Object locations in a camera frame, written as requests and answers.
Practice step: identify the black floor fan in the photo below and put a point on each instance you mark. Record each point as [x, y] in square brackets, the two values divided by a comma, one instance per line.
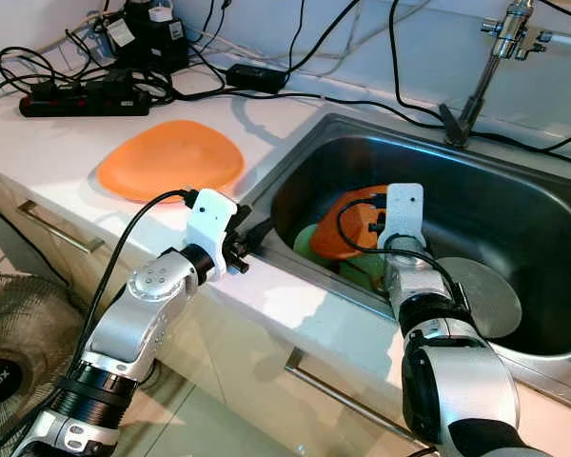
[0, 376]

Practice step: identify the metal sink faucet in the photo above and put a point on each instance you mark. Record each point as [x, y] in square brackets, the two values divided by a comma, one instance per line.
[481, 86]

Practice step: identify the green dish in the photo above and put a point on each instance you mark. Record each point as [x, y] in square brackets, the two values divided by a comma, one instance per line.
[305, 243]

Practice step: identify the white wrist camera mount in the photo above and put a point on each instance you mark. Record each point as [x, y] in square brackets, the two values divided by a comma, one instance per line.
[211, 221]
[404, 214]

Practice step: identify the black power strip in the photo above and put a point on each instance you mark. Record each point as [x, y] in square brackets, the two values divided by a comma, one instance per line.
[81, 101]

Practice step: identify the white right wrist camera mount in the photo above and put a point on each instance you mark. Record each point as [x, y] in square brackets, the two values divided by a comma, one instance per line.
[404, 214]

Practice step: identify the orange plastic plate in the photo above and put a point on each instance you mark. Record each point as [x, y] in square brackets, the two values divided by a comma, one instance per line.
[171, 162]

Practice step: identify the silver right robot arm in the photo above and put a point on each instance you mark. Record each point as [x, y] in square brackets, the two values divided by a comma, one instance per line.
[457, 390]

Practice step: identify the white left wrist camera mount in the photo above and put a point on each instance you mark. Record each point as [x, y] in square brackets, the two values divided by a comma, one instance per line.
[211, 221]

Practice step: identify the white round bowl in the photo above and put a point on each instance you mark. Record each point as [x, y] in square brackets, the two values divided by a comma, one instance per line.
[490, 295]

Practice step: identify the small black power adapter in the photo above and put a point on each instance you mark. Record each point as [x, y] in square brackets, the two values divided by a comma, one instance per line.
[257, 78]

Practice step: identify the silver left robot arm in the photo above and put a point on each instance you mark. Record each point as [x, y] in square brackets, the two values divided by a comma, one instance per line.
[133, 328]

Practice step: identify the orange plastic bowl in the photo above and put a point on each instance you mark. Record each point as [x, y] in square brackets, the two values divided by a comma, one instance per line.
[338, 233]

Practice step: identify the stainless steel sink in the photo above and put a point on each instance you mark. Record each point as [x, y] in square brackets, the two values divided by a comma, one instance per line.
[495, 190]

